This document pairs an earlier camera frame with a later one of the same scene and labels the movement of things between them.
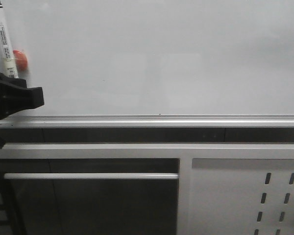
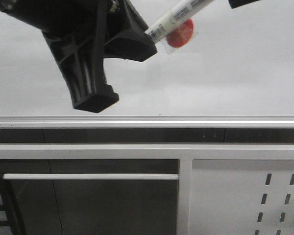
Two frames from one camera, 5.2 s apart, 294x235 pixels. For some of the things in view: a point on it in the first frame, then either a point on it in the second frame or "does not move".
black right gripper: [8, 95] -> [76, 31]
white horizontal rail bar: [91, 176] does not move
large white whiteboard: [158, 63] does not move
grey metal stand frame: [184, 152] does not move
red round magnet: [21, 60] -> [181, 35]
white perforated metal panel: [243, 196] does not move
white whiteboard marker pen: [3, 38] -> [186, 10]
